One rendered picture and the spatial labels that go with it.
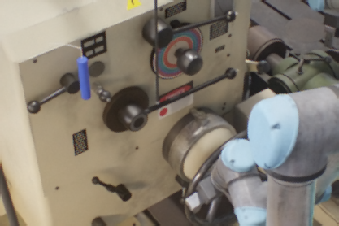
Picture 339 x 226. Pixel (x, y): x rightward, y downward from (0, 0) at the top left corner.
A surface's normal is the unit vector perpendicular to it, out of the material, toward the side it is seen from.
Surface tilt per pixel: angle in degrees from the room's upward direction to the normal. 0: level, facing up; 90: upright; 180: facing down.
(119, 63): 90
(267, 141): 83
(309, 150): 80
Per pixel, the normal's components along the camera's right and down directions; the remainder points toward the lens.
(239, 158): 0.12, -0.39
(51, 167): 0.58, 0.55
